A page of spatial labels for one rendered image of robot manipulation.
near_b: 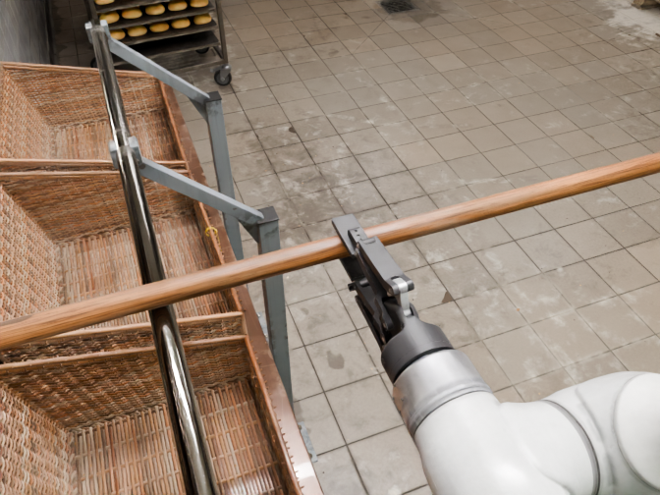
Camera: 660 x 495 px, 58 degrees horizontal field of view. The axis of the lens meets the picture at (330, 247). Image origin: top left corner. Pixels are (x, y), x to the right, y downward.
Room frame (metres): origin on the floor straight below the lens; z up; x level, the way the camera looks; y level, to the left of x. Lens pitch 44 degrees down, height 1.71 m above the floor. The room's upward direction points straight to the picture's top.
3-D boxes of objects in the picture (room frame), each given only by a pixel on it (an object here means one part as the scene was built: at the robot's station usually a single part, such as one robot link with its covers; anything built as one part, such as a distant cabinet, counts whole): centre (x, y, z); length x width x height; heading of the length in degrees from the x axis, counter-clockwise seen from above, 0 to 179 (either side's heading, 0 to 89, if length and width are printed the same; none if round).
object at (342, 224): (0.54, -0.03, 1.21); 0.07 x 0.03 x 0.01; 21
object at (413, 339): (0.39, -0.08, 1.19); 0.09 x 0.07 x 0.08; 21
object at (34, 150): (1.53, 0.71, 0.72); 0.56 x 0.49 x 0.28; 20
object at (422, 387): (0.33, -0.11, 1.19); 0.09 x 0.06 x 0.09; 111
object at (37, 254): (0.97, 0.50, 0.72); 0.56 x 0.49 x 0.28; 22
